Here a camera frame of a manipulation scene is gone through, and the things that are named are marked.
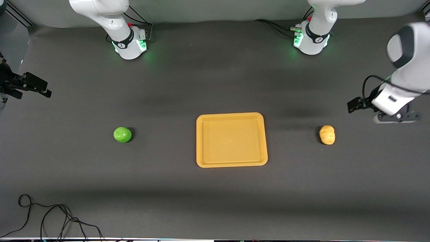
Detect yellow potato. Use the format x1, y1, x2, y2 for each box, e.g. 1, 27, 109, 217
319, 125, 336, 145

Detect green apple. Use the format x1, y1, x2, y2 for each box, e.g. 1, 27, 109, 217
113, 126, 132, 143

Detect orange plastic tray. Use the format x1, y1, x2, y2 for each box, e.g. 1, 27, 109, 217
196, 112, 268, 168

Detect dark grey table mat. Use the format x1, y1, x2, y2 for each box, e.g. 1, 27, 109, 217
0, 12, 430, 240

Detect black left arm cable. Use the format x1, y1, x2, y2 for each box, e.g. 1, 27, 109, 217
362, 75, 409, 101

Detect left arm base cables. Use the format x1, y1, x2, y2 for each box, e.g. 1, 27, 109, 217
254, 7, 314, 38

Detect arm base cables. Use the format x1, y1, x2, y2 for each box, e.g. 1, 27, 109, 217
254, 7, 314, 38
106, 5, 154, 44

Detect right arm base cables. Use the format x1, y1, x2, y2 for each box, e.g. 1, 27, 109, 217
106, 5, 154, 44

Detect loose black cable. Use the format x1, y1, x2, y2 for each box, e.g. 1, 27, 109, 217
0, 194, 104, 241

